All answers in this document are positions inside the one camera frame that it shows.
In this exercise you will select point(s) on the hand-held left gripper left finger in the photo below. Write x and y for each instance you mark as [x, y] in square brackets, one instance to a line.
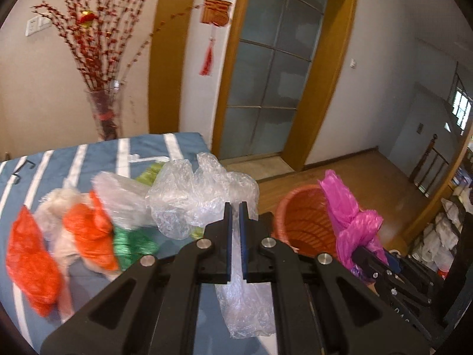
[228, 236]

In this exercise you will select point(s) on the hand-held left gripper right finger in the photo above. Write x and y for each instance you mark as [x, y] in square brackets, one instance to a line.
[243, 236]

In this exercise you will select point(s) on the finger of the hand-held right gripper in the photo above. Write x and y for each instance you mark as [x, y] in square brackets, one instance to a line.
[369, 260]
[410, 264]

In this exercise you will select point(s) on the pink plastic bag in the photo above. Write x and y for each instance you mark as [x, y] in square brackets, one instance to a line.
[343, 210]

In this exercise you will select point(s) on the clear plastic bag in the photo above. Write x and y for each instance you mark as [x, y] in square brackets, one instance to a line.
[184, 199]

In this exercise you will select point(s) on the orange plastic basket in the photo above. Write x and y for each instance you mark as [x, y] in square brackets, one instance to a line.
[303, 222]

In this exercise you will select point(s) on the green paw-print plastic bag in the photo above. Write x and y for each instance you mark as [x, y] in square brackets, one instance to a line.
[147, 175]

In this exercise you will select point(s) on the white paw-print plastic bag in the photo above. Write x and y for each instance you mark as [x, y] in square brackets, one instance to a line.
[118, 196]

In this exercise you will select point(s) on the pile of white bags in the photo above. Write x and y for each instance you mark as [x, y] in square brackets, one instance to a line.
[439, 244]

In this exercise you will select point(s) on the dark shelf rack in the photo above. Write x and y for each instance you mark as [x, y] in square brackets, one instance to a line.
[460, 266]

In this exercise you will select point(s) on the dark green shiny bag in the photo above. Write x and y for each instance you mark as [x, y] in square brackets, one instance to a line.
[133, 246]

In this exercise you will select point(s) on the wooden stair railing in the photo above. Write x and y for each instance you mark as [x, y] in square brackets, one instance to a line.
[430, 162]

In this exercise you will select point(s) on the orange plastic bag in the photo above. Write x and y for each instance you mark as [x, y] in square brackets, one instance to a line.
[88, 233]
[33, 262]

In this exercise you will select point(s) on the blue white-striped blanket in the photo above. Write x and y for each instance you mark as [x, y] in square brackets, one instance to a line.
[103, 151]

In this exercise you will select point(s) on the window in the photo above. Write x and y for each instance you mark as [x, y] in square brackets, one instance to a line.
[461, 105]

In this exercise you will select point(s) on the glass vase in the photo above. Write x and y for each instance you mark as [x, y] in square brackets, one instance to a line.
[105, 118]

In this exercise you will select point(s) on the cream plastic bag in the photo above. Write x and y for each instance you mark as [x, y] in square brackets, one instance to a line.
[55, 207]

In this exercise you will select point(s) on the frosted glass door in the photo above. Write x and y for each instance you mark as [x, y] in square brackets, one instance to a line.
[273, 63]

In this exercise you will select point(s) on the red berry branches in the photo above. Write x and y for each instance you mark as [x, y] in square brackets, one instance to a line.
[92, 44]

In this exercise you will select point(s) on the red gold hanging ornament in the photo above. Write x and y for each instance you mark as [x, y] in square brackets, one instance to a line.
[87, 18]

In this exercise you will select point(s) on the wooden wall panel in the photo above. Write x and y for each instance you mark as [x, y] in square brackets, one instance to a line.
[170, 63]

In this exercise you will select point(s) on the wooden door frame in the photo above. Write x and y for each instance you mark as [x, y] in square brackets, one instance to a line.
[332, 63]

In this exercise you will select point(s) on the small white wall switch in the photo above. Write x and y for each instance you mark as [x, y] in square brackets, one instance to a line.
[353, 63]

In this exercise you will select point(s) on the red tasselled wall decoration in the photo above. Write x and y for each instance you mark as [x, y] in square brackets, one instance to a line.
[216, 11]

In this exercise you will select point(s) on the white wall switch plate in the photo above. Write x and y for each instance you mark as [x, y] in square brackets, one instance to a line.
[38, 26]

